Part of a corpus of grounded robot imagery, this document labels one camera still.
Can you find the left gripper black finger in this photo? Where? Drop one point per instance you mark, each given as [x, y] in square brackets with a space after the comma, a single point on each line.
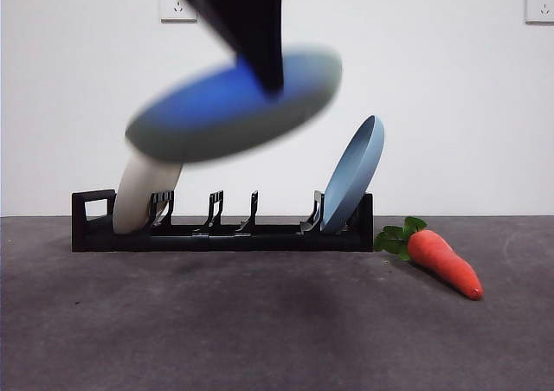
[208, 6]
[264, 27]

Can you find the green round plate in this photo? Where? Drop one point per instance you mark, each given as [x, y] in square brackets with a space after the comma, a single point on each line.
[208, 123]

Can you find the orange carrot with green leaves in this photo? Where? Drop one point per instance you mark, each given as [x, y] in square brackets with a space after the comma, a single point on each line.
[441, 261]

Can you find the blue round plate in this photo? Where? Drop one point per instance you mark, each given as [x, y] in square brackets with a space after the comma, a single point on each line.
[346, 192]

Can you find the white round plate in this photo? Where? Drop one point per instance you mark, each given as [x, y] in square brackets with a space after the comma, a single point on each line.
[134, 192]

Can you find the black plate rack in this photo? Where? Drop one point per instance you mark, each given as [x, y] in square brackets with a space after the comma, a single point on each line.
[277, 244]

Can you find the white wall socket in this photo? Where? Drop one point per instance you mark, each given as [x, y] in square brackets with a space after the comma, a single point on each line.
[171, 11]
[540, 4]

